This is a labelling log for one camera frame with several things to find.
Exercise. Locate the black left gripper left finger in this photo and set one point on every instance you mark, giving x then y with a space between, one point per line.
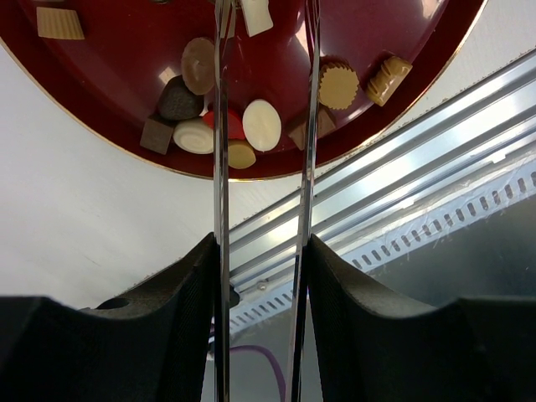
147 344

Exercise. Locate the red chocolate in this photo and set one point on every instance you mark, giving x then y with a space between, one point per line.
235 126

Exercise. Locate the tan fluted chocolate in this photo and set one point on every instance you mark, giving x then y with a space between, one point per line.
338 84

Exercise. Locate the tan ridged chocolate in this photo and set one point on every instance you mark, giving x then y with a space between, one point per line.
58 23

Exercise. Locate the round red tray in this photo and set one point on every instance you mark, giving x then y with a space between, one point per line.
111 80

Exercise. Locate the small tan chocolate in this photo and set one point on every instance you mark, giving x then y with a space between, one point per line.
241 154

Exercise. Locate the brown oval chocolate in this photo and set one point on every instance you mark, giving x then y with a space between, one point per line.
197 65

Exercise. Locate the metal tongs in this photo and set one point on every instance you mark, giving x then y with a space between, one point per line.
224 14

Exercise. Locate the white oval chocolate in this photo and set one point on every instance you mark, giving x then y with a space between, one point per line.
262 125

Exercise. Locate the dark speckled chocolate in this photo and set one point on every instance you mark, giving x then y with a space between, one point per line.
177 102

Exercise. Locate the white swirl chocolate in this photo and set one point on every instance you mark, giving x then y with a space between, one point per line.
194 136

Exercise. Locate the slotted cable duct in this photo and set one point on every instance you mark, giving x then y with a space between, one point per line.
486 196

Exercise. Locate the aluminium front rail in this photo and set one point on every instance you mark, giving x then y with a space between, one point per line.
462 130

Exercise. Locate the tan ribbed chocolate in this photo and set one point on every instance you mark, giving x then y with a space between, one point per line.
384 84

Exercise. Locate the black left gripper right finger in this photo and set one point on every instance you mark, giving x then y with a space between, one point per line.
375 344

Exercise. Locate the brown square chocolate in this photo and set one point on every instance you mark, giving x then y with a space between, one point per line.
157 134

